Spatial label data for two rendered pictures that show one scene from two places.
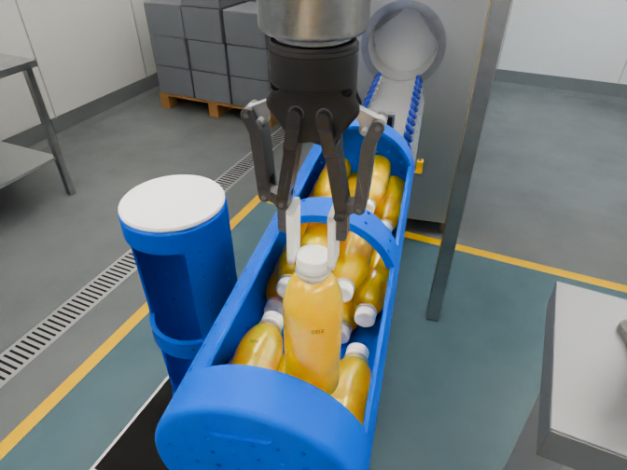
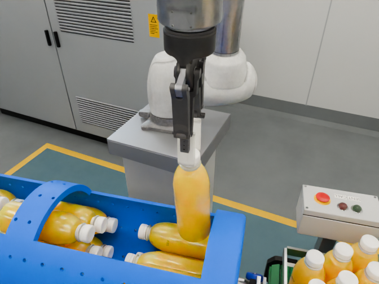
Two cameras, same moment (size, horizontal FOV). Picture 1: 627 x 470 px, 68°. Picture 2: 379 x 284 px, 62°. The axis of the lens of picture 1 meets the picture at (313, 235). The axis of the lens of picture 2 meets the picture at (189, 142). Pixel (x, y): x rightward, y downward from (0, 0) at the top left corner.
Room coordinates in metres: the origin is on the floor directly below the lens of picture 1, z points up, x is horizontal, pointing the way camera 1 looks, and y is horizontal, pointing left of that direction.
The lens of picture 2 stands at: (0.40, 0.46, 1.74)
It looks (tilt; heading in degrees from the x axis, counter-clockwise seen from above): 36 degrees down; 270
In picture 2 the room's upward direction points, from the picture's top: straight up
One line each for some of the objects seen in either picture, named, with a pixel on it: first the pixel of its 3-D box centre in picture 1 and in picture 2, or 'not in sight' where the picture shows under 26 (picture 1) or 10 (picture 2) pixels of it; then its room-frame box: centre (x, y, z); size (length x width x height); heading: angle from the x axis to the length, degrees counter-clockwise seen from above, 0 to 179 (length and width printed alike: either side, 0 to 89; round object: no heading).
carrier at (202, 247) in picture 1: (197, 317); not in sight; (1.06, 0.38, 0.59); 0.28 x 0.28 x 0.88
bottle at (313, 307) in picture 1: (313, 328); (192, 198); (0.40, 0.00, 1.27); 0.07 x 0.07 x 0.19
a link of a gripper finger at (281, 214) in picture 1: (276, 208); (183, 141); (0.41, 0.04, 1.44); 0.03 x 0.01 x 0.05; 76
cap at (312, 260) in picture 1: (313, 263); (189, 159); (0.40, 0.00, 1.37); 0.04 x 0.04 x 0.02
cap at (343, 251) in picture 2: not in sight; (342, 252); (0.05, 0.01, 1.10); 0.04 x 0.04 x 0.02
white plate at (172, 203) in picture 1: (173, 200); not in sight; (1.06, 0.38, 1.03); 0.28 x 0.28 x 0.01
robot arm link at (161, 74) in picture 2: not in sight; (171, 81); (0.47, -0.62, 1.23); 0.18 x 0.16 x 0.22; 4
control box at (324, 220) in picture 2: not in sight; (336, 214); (-0.01, -0.15, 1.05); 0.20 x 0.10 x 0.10; 166
